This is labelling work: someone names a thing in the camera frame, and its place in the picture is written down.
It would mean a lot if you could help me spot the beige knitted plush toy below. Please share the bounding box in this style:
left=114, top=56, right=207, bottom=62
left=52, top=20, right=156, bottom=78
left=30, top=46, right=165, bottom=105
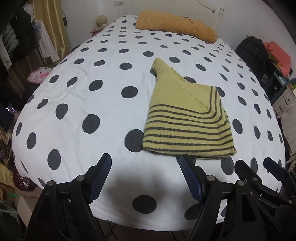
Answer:
left=91, top=15, right=107, bottom=36

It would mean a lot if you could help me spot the teal storage shelf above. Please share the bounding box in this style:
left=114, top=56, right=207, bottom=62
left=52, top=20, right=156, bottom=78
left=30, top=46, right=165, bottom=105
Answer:
left=260, top=70, right=295, bottom=105

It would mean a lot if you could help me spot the beige draped chair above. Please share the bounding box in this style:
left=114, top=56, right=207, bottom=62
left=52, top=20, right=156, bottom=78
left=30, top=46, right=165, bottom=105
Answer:
left=279, top=100, right=296, bottom=157

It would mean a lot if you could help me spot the white polka dot bed cover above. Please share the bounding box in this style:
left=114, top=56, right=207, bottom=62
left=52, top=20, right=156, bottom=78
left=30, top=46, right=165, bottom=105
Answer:
left=12, top=15, right=285, bottom=231

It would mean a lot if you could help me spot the hanging clothes pile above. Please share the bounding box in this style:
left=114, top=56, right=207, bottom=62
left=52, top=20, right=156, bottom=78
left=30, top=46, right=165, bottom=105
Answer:
left=0, top=0, right=60, bottom=88

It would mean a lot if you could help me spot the wall cable with plug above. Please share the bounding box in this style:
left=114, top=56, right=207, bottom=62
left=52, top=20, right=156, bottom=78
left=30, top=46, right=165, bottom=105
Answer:
left=196, top=0, right=225, bottom=31

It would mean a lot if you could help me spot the red bag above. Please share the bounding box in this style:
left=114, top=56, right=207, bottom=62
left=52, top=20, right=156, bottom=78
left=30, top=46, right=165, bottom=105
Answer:
left=264, top=41, right=291, bottom=77

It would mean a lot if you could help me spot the yellow curtain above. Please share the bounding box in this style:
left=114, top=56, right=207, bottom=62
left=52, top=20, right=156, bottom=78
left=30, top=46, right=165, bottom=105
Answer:
left=32, top=0, right=70, bottom=60

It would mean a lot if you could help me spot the yellow grey striped knit sweater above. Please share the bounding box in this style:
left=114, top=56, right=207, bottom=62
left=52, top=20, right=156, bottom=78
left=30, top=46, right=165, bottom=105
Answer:
left=142, top=58, right=236, bottom=159

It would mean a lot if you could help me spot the pink cat plush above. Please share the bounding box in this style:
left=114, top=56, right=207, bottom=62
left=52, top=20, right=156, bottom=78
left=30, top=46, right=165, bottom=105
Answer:
left=27, top=67, right=52, bottom=84

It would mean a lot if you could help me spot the orange quilted pillow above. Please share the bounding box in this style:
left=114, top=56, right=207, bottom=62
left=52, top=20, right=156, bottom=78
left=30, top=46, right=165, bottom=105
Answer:
left=135, top=10, right=218, bottom=43

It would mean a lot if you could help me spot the black backpack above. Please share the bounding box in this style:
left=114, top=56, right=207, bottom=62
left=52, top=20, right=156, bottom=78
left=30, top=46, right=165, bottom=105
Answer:
left=235, top=36, right=269, bottom=81

